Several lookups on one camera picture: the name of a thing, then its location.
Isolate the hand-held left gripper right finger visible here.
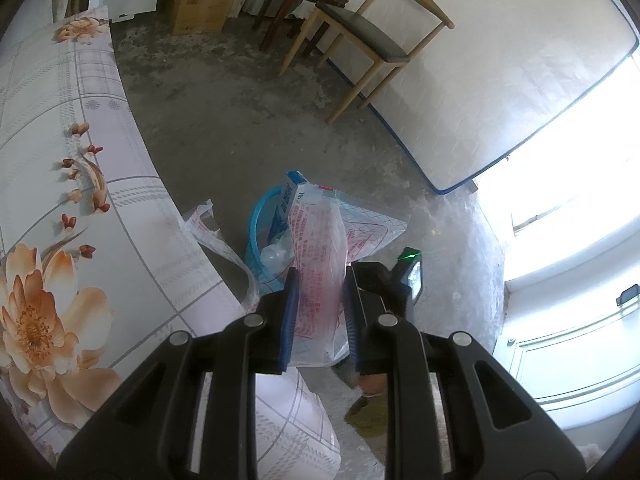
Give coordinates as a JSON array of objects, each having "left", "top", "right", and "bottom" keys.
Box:
[{"left": 341, "top": 272, "right": 587, "bottom": 480}]

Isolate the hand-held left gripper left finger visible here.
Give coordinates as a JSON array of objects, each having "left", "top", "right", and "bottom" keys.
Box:
[{"left": 57, "top": 266, "right": 301, "bottom": 480}]

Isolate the blue plastic basket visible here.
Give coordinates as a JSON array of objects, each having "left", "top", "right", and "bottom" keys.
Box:
[{"left": 244, "top": 185, "right": 301, "bottom": 296}]

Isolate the clear red-printed plastic bag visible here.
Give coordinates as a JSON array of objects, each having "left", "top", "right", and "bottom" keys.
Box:
[
  {"left": 285, "top": 180, "right": 411, "bottom": 368},
  {"left": 181, "top": 200, "right": 261, "bottom": 311}
]

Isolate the blue white toothpaste box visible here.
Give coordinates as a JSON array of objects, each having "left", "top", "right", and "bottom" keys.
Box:
[{"left": 267, "top": 170, "right": 311, "bottom": 246}]

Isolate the person's foot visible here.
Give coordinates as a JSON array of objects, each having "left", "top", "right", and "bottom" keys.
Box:
[{"left": 357, "top": 374, "right": 387, "bottom": 397}]

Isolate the olive shaggy rug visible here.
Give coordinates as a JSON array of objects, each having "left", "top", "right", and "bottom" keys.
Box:
[{"left": 344, "top": 395, "right": 388, "bottom": 438}]

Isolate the white panel door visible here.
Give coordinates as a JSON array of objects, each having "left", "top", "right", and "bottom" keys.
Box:
[{"left": 492, "top": 305, "right": 640, "bottom": 431}]

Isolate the white mattress blue trim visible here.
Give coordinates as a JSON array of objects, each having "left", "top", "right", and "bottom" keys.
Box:
[{"left": 327, "top": 0, "right": 640, "bottom": 195}]

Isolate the floral tablecloth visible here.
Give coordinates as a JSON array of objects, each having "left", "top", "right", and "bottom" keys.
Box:
[{"left": 0, "top": 5, "right": 341, "bottom": 476}]

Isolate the wooden chair dark seat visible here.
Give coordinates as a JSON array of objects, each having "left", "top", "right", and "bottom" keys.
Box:
[{"left": 277, "top": 0, "right": 456, "bottom": 125}]

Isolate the cardboard box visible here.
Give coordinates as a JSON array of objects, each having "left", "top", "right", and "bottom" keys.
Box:
[{"left": 167, "top": 0, "right": 240, "bottom": 36}]

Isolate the white pillow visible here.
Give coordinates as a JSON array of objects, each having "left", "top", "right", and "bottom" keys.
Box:
[{"left": 0, "top": 0, "right": 71, "bottom": 36}]

